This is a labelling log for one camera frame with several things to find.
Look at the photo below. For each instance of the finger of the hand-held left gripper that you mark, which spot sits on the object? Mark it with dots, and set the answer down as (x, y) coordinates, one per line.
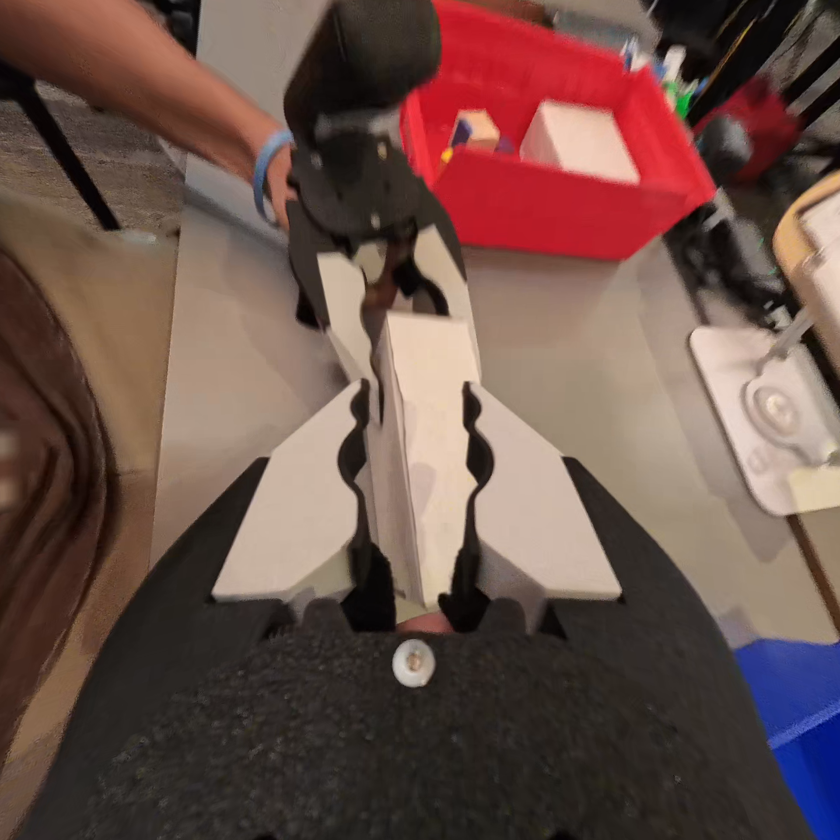
(341, 295)
(446, 275)

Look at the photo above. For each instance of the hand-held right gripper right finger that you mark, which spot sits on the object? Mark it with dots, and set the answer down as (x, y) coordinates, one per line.
(544, 525)

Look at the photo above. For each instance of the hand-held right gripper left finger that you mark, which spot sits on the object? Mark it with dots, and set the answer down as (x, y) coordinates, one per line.
(289, 525)

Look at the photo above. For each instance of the white cardboard mailer box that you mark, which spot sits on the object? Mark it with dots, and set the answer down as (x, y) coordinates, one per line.
(433, 394)
(577, 138)

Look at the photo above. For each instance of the red plastic bin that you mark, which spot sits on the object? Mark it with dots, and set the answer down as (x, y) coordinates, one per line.
(558, 210)

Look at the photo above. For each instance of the blue wooden block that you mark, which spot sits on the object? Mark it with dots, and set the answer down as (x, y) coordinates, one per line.
(482, 128)

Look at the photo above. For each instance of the blue plastic bin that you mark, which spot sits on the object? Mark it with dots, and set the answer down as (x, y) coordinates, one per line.
(807, 722)

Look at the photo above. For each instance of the person's left forearm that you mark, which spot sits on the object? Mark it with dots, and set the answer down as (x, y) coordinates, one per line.
(131, 72)

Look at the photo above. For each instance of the grey desk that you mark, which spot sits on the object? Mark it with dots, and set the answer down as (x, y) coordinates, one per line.
(590, 394)

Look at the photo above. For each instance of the person's left hand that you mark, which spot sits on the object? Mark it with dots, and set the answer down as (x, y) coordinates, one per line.
(282, 190)

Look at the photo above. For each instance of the person's right hand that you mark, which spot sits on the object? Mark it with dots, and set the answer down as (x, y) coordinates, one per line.
(423, 627)

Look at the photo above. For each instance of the blue wristband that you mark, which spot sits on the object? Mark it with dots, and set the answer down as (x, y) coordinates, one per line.
(262, 170)

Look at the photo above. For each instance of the small green object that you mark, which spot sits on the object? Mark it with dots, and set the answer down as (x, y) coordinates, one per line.
(679, 98)

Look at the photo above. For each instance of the wooden display board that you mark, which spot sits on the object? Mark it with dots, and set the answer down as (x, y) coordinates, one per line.
(787, 243)

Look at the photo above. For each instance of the red bag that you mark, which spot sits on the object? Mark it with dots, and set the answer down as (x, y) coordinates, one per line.
(768, 118)

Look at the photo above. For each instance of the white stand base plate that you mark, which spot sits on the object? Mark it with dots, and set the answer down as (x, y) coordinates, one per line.
(728, 394)

